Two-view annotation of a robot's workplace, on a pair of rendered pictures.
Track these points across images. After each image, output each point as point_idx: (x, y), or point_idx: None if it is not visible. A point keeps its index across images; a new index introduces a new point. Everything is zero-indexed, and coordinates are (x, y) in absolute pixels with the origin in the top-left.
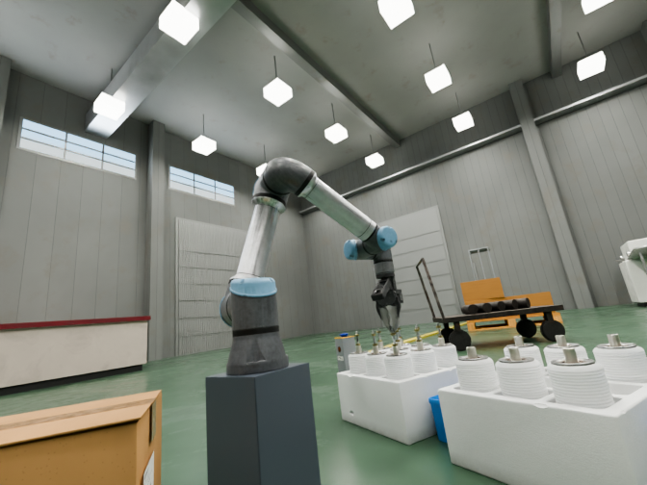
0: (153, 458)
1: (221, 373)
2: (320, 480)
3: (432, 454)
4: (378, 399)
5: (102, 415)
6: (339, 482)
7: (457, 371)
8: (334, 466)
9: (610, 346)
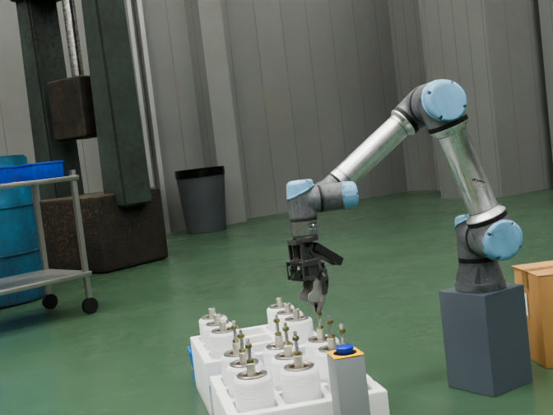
0: (526, 296)
1: (511, 286)
2: (447, 374)
3: None
4: None
5: (536, 266)
6: (432, 394)
7: (311, 327)
8: (431, 404)
9: (220, 314)
